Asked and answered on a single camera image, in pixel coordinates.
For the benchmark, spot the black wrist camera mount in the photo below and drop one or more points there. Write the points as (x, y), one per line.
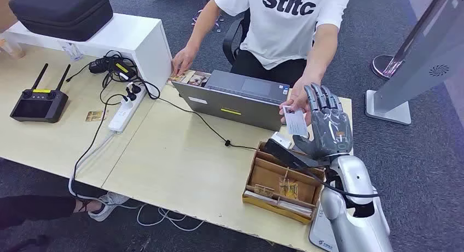
(286, 155)

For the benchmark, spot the person's leg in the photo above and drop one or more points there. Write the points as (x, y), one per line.
(32, 210)

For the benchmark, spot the white flat device with logo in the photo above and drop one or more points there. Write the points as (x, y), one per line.
(319, 232)

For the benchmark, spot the black power adapter yellow label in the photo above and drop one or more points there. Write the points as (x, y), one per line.
(112, 66)

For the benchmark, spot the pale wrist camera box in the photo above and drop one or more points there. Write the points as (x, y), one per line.
(281, 139)

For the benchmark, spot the black zip carrying case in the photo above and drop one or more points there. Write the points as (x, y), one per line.
(61, 13)

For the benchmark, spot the chrome chair base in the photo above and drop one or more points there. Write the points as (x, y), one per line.
(206, 18)

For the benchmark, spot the white sneaker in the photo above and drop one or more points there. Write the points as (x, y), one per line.
(108, 205)

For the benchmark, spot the white power strip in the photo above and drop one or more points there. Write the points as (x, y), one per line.
(125, 114)

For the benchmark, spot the grey laptop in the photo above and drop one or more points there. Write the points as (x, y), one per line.
(232, 105)

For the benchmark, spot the white ID card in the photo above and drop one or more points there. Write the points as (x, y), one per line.
(295, 121)

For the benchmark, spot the translucent plastic cup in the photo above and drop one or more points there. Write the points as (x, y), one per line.
(12, 47)

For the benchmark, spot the white plug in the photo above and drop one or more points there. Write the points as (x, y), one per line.
(127, 102)

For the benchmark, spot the patterned gold room key card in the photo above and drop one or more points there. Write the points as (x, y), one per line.
(289, 188)

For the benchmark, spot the black plug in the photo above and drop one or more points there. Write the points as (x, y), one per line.
(133, 90)

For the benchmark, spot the wooden compartment box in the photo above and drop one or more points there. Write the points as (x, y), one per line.
(266, 174)

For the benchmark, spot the person's left hand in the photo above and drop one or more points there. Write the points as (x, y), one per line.
(299, 96)

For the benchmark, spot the clear plastic bottle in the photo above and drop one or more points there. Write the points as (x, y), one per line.
(72, 51)

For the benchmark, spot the white desk shelf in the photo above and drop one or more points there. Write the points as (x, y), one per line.
(137, 40)

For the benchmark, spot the person's right forearm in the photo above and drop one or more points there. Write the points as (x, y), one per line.
(201, 31)

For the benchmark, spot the person's left forearm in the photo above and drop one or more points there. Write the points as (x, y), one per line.
(322, 54)

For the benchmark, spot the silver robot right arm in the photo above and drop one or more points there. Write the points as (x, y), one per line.
(349, 178)

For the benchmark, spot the grey kiosk stand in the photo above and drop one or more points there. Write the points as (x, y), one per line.
(420, 58)

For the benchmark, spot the black remote controller with antennas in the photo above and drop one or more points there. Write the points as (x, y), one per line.
(38, 105)

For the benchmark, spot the chrome stanchion base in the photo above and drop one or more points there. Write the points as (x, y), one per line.
(384, 67)

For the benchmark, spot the person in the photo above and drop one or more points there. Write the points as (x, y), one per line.
(282, 36)

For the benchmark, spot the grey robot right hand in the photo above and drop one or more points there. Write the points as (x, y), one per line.
(331, 131)

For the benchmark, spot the stack of white cards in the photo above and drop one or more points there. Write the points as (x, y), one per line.
(275, 203)

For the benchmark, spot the person's right hand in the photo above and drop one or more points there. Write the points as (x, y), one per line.
(183, 60)

